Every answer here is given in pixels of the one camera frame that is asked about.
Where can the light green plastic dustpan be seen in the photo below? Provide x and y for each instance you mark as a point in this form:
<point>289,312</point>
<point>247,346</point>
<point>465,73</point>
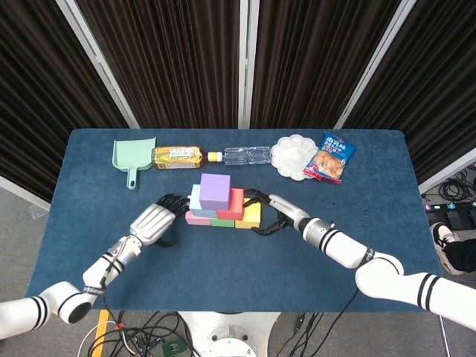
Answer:
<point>130,152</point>

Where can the person's black trouser leg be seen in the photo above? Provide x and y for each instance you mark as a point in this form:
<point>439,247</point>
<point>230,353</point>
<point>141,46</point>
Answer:
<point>463,254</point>

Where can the light blue foam cube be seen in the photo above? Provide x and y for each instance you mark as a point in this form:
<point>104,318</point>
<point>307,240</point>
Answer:
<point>195,208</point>

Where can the purple foam cube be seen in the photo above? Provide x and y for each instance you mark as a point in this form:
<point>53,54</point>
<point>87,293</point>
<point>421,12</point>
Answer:
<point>215,189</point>

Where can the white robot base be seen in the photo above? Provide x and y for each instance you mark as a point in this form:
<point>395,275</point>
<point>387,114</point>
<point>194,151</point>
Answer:
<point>230,331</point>

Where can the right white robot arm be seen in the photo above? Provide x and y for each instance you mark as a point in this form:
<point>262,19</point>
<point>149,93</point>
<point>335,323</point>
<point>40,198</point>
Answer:
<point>372,260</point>

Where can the green circuit board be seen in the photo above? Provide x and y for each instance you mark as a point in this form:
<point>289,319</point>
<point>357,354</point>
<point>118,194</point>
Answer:
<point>173,347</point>

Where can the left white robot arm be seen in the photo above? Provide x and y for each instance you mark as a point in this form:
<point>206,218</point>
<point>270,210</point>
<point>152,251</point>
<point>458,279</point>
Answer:
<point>85,282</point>

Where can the white black sneaker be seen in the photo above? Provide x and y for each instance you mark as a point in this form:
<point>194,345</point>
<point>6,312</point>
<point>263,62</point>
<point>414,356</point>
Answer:
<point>442,238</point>

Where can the red foam cube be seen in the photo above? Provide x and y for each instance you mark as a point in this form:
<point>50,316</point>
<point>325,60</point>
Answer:
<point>236,208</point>

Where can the yellow foam cube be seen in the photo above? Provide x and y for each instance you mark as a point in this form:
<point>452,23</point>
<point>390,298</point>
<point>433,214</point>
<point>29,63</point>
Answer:
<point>253,217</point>

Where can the pink foam cube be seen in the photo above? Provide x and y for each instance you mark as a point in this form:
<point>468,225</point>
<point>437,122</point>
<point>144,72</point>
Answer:
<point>197,220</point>

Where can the white flower-shaped paint palette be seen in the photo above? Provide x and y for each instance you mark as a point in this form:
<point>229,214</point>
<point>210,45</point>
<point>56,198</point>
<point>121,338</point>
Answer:
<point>292,156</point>

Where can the tea bottle yellow label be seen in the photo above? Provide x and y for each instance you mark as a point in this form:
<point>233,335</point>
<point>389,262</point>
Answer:
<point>178,154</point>

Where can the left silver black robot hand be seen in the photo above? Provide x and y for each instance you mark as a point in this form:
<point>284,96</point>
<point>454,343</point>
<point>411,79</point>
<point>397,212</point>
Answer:
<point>154,221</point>

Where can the blue tablecloth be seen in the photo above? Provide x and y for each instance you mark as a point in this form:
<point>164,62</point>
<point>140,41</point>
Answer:
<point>223,275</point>

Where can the yellow floor tape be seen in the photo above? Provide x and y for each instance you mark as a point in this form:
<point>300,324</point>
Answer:
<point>101,327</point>

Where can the power strip with lit switches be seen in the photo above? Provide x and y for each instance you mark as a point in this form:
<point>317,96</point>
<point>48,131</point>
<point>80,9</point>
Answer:
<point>450,205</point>

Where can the blue red snack bag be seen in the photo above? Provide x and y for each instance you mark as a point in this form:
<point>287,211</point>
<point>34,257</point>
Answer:
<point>331,160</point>

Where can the black foot pedal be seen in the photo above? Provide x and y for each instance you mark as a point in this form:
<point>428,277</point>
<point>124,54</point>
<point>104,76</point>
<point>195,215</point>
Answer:
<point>459,219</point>

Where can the clear plastic water bottle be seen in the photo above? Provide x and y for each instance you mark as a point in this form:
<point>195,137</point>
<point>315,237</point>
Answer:
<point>247,155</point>

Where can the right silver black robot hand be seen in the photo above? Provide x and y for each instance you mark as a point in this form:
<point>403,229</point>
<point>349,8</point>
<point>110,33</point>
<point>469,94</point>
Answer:
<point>286,213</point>

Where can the dark pleated partition screen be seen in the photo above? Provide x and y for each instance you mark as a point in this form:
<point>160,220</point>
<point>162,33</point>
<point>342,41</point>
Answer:
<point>178,56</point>
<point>37,93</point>
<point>308,56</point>
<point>431,93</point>

